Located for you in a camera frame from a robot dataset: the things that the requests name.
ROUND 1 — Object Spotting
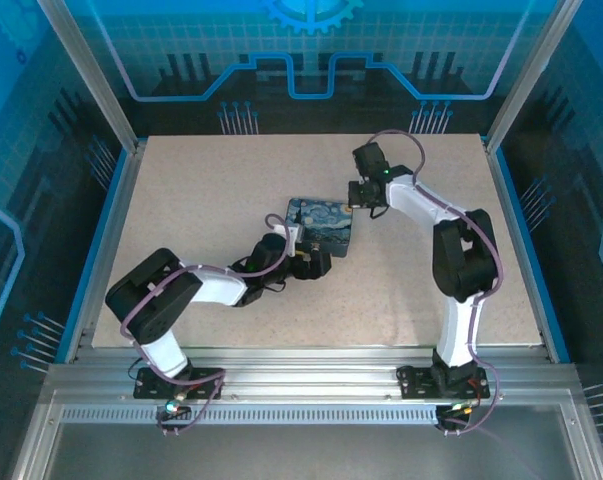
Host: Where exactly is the starry night printed box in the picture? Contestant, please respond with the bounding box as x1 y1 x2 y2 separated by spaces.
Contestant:
282 197 358 259

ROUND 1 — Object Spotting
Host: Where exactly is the grey metal front tray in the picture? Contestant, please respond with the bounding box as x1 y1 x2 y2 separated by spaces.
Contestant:
9 389 603 480

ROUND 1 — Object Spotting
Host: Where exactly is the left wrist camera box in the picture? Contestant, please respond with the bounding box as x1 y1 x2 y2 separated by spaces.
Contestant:
274 222 303 257

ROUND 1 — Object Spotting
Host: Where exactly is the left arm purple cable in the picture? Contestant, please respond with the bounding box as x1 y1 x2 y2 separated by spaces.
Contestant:
118 213 290 439

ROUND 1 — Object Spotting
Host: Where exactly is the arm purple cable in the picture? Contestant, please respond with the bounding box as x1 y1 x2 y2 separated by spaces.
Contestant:
369 128 506 436
118 213 290 439

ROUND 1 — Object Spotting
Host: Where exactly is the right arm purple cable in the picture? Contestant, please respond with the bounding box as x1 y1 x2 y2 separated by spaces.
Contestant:
369 128 506 436

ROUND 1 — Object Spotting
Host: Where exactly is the aluminium mounting rail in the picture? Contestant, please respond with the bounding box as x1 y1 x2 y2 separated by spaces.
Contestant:
44 346 582 404

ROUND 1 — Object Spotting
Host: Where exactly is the slotted grey cable duct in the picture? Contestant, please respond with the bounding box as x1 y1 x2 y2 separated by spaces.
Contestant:
59 406 441 427

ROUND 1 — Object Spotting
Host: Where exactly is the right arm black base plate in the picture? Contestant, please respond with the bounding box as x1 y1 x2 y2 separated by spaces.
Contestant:
395 363 492 401

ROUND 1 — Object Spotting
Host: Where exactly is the aluminium side rail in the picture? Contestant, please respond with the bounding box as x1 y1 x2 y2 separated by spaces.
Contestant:
63 141 147 364
483 141 558 362

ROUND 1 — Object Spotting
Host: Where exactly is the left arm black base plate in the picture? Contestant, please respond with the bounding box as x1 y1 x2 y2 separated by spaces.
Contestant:
132 366 227 402

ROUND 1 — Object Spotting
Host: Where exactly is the aluminium frame post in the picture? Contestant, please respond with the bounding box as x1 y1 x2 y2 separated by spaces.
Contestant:
484 0 584 153
37 0 143 153

